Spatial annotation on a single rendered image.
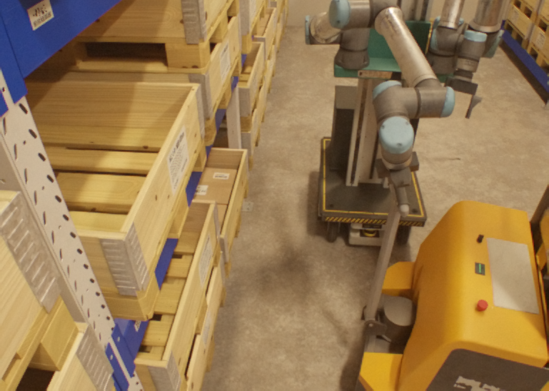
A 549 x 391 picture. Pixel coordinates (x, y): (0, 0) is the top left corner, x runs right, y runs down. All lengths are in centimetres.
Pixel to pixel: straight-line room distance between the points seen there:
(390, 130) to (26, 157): 87
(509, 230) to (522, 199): 179
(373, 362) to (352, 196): 121
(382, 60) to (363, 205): 97
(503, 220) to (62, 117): 198
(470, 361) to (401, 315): 55
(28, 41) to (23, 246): 34
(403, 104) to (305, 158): 265
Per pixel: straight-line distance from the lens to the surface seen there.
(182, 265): 200
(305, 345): 262
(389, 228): 180
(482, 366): 186
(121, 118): 185
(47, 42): 89
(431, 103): 133
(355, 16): 174
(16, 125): 82
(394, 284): 250
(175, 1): 169
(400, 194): 149
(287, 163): 380
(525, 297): 193
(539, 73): 583
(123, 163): 166
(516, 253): 209
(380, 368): 220
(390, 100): 128
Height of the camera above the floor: 225
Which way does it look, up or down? 39 degrees down
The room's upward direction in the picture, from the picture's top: straight up
